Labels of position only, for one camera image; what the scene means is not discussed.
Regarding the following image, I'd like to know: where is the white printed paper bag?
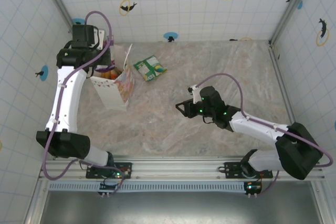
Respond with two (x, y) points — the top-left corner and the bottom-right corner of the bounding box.
(90, 42), (137, 112)

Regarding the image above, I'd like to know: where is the green snack bag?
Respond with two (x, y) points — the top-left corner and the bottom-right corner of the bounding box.
(133, 55), (168, 82)

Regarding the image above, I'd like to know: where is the small black controller board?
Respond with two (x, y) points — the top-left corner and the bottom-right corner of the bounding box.
(243, 180), (264, 198)
(98, 180), (124, 197)

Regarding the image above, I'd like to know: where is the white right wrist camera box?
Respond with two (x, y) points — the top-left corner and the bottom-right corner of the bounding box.
(187, 84), (201, 104)

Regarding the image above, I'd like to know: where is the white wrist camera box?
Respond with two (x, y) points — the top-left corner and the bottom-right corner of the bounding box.
(187, 84), (201, 104)
(98, 29), (106, 51)

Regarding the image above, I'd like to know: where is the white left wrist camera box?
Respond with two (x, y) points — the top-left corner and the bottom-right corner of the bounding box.
(98, 29), (106, 51)

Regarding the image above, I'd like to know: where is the aluminium front rail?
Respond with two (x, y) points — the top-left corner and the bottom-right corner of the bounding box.
(39, 155), (327, 183)

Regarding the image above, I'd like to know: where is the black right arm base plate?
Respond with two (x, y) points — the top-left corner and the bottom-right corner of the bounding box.
(223, 161), (274, 180)

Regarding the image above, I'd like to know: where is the aluminium side rail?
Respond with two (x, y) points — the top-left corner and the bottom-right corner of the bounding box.
(268, 40), (297, 125)

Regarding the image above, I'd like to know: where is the white slotted cable duct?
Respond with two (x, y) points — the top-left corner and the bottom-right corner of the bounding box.
(48, 182), (249, 193)

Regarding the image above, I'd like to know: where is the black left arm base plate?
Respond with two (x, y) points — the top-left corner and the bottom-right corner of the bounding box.
(86, 161), (133, 180)

